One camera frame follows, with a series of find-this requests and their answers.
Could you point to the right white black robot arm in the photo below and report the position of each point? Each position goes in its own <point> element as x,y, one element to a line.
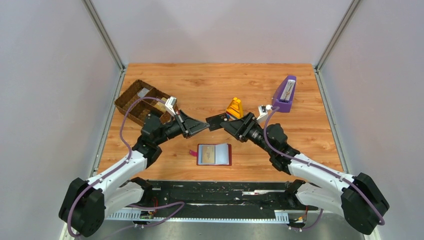
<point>356,198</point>

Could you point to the silver card in basket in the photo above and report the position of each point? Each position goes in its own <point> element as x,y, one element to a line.
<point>144,92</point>

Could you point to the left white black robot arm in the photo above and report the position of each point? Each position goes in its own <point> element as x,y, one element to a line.
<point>87,203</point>

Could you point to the red leather card holder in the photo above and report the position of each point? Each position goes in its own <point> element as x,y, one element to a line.
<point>223,154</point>

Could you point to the purple metronome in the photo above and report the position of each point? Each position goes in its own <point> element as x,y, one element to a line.
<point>284,95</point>

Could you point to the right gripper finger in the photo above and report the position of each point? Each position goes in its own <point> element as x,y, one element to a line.
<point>233,128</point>
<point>245,119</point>

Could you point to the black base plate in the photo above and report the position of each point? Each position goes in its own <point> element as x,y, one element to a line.
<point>222,200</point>

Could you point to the yellow toy truck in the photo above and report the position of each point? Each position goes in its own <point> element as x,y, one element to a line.
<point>235,111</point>

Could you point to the gold card in basket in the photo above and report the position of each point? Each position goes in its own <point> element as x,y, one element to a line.
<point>160,106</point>

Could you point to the brown woven divided basket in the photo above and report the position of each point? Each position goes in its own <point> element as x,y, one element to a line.
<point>145,106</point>

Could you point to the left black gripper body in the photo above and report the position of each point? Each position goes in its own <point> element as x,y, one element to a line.
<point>183,124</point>

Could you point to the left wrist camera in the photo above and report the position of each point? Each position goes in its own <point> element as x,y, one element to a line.
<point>170,104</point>

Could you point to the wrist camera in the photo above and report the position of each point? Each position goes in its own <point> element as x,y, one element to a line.
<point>263,112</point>
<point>170,104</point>

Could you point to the black VIP card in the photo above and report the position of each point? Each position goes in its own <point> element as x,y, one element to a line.
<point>216,120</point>

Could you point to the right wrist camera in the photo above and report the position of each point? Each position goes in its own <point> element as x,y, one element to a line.
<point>263,112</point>

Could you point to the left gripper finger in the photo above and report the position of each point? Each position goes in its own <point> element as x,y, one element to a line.
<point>196,122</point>
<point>197,129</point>

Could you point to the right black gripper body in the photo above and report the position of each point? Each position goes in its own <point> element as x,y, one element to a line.
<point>244,126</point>

